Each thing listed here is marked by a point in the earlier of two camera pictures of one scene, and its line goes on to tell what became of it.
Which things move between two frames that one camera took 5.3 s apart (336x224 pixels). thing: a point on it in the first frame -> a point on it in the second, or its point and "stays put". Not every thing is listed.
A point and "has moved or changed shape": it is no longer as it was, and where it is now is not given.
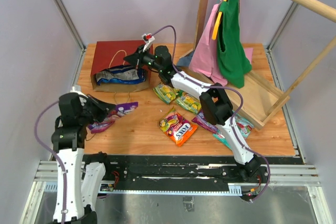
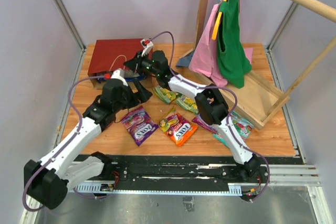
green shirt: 232,63 stays put
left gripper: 103,107 -> 142,95
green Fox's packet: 167,93 stays put
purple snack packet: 200,120 stays put
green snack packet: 189,102 stays put
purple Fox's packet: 120,109 has moved or changed shape
